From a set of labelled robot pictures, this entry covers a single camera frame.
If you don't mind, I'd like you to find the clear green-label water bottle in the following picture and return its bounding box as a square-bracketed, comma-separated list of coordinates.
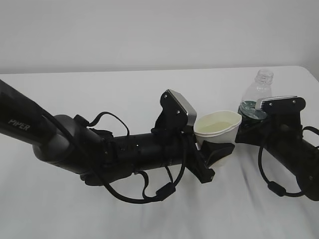
[238, 69, 274, 123]

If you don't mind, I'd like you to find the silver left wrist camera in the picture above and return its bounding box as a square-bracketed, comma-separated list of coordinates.
[160, 89, 197, 131]

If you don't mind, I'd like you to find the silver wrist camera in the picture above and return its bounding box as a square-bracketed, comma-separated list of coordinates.
[160, 89, 197, 131]
[255, 96, 306, 117]

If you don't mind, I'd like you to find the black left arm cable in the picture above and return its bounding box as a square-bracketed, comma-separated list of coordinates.
[42, 112, 186, 205]

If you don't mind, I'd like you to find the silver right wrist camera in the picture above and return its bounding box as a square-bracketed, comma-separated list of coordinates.
[255, 96, 306, 117]

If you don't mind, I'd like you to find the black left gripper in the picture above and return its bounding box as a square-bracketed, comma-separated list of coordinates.
[159, 129, 236, 185]

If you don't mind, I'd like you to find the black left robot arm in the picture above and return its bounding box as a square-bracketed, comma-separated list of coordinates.
[0, 82, 235, 186]

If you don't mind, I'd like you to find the white paper cup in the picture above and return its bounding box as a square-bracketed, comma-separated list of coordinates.
[193, 111, 242, 149]

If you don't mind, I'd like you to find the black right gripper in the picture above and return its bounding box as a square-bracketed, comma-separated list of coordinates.
[235, 117, 303, 149]

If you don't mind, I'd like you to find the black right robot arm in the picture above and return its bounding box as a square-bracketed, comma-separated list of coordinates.
[235, 114, 319, 201]

